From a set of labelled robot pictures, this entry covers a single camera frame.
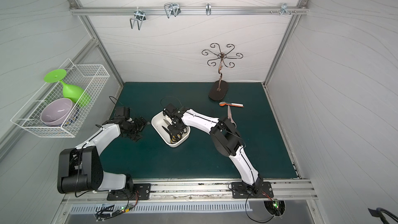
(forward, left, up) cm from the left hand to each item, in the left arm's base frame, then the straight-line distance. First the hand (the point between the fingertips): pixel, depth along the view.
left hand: (147, 127), depth 89 cm
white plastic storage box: (+6, -4, -6) cm, 9 cm away
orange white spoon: (+23, -46, -6) cm, 52 cm away
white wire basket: (+15, +27, +25) cm, 39 cm away
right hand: (+1, -16, -3) cm, 16 cm away
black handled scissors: (-5, -17, -4) cm, 18 cm away
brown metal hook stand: (+35, -44, -4) cm, 57 cm away
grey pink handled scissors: (+13, -51, -6) cm, 53 cm away
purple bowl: (-10, +27, +29) cm, 40 cm away
